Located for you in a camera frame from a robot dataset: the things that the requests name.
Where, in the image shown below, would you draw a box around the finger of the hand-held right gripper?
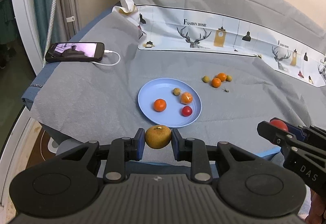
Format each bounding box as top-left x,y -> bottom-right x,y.
297,124 -> 326,147
257,121 -> 310,155

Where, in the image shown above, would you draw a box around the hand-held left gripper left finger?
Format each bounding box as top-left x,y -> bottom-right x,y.
74,128 -> 146,184

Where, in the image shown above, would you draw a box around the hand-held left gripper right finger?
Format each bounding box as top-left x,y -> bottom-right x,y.
171,128 -> 252,184

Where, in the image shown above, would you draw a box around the blue plate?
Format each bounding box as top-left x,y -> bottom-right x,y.
138,78 -> 202,128

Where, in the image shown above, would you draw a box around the plastic mandarin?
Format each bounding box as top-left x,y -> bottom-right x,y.
180,92 -> 193,105

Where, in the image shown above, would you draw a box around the person's right hand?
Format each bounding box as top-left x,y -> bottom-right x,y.
306,192 -> 326,224

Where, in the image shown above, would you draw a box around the grey bed sheet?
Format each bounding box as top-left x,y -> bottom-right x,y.
22,11 -> 326,163

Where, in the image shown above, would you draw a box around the white deer printed cloth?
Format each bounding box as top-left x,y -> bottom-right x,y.
108,0 -> 326,87

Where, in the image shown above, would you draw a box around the black smartphone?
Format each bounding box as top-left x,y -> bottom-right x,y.
45,42 -> 105,63

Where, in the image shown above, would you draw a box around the blue mattress cover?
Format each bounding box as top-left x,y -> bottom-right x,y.
22,14 -> 114,112

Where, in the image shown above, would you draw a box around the white charging cable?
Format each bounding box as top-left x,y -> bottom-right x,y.
92,49 -> 121,66

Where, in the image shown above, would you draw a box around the black white braided hose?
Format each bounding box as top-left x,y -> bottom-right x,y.
46,0 -> 63,48

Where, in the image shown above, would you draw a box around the white door frame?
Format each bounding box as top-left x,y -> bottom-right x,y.
9,0 -> 46,69

